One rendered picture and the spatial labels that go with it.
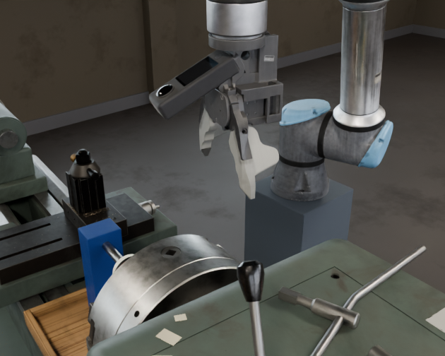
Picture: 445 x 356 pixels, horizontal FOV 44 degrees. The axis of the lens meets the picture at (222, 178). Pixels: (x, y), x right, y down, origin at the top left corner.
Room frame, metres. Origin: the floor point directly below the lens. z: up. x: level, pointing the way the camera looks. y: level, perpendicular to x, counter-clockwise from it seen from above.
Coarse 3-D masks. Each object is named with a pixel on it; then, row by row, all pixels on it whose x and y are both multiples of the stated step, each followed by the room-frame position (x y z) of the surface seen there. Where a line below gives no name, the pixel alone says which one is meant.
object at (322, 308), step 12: (288, 288) 0.63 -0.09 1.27; (288, 300) 0.61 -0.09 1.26; (300, 300) 0.60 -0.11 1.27; (312, 300) 0.60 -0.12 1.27; (324, 300) 0.60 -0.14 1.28; (312, 312) 0.59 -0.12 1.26; (324, 312) 0.58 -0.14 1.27; (336, 312) 0.57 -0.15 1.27; (348, 312) 0.57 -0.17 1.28; (348, 324) 0.56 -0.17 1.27
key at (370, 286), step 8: (424, 248) 0.74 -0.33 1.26; (408, 256) 0.71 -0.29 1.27; (416, 256) 0.72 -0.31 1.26; (400, 264) 0.69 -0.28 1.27; (384, 272) 0.67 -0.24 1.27; (392, 272) 0.67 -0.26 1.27; (376, 280) 0.65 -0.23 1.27; (384, 280) 0.66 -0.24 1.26; (360, 288) 0.63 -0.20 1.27; (368, 288) 0.63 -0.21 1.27; (352, 296) 0.61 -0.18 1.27; (360, 296) 0.62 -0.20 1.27; (344, 304) 0.60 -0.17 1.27; (352, 304) 0.60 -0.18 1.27; (336, 320) 0.56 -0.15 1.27; (328, 328) 0.55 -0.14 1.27; (336, 328) 0.55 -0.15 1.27; (328, 336) 0.53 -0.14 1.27; (320, 344) 0.51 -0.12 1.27; (328, 344) 0.52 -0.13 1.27; (312, 352) 0.50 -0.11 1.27; (320, 352) 0.50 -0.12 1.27
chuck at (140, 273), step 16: (160, 240) 0.80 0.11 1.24; (176, 240) 0.81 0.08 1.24; (192, 240) 0.82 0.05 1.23; (144, 256) 0.76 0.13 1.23; (160, 256) 0.76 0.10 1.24; (176, 256) 0.75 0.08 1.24; (192, 256) 0.76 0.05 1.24; (208, 256) 0.76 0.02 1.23; (224, 256) 0.78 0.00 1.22; (128, 272) 0.74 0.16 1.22; (144, 272) 0.73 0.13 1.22; (160, 272) 0.72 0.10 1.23; (112, 288) 0.72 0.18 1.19; (128, 288) 0.71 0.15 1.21; (144, 288) 0.70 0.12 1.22; (96, 304) 0.72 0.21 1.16; (112, 304) 0.70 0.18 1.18; (128, 304) 0.68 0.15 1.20; (96, 320) 0.70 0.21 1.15; (112, 320) 0.68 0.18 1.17; (96, 336) 0.69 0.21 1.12
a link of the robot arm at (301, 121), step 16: (288, 112) 1.23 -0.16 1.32; (304, 112) 1.21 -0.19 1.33; (320, 112) 1.21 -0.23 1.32; (288, 128) 1.22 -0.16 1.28; (304, 128) 1.20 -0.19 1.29; (320, 128) 1.19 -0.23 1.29; (288, 144) 1.22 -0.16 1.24; (304, 144) 1.20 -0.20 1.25; (320, 144) 1.18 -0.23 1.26; (304, 160) 1.20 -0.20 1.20
